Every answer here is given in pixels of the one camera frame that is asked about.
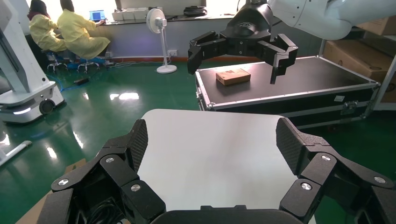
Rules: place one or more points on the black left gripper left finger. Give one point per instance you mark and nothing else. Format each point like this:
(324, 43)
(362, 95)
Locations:
(117, 173)

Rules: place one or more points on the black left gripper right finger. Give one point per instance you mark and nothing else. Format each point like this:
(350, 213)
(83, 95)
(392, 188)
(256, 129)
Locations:
(321, 176)

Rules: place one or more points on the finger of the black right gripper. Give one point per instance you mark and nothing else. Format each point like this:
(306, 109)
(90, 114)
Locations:
(205, 48)
(280, 54)

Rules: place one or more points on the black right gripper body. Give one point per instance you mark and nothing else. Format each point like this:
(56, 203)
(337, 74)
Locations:
(250, 28)

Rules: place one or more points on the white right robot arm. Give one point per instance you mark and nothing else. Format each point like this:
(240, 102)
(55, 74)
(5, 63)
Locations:
(325, 15)

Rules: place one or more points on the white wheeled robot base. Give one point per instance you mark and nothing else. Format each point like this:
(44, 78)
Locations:
(20, 72)

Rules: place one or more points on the small brown cardboard box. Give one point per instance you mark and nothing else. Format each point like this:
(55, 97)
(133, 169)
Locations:
(233, 76)

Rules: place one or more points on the white box on counter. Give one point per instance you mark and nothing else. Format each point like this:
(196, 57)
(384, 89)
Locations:
(129, 14)
(141, 13)
(117, 15)

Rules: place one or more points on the open brown cardboard box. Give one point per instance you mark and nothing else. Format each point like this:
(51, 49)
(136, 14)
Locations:
(31, 213)

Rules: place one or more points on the black aluminium-edged flight case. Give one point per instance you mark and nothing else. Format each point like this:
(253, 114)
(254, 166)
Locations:
(309, 77)

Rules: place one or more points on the black bag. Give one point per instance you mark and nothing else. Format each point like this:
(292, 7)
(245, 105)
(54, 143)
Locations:
(195, 11)

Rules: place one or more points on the white standing fan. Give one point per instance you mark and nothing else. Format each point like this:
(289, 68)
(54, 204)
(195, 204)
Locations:
(154, 19)

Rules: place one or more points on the large brown shipping carton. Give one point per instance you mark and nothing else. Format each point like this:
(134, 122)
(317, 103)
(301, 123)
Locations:
(360, 57)

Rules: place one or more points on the black power adapter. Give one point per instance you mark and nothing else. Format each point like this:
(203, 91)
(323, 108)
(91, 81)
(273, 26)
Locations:
(81, 81)

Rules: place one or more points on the brown carton on shelf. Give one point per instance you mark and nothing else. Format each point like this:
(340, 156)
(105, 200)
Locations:
(380, 26)

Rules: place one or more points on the grey metal base leg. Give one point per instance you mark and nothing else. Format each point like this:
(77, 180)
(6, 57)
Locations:
(14, 151)

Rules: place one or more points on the chrome-legged stool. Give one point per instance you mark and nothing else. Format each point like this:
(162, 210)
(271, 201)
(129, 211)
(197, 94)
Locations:
(87, 65)
(56, 65)

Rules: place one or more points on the open laptop with blue screen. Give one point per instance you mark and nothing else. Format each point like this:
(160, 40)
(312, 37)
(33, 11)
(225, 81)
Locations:
(96, 15)

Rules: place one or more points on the person in yellow gown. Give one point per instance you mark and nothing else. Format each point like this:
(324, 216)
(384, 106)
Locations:
(77, 35)

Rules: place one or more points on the person in yellow, red scarf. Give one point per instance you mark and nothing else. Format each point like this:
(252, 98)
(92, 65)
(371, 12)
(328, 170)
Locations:
(43, 32)

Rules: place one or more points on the white wall power outlet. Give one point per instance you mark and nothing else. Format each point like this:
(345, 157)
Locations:
(172, 53)

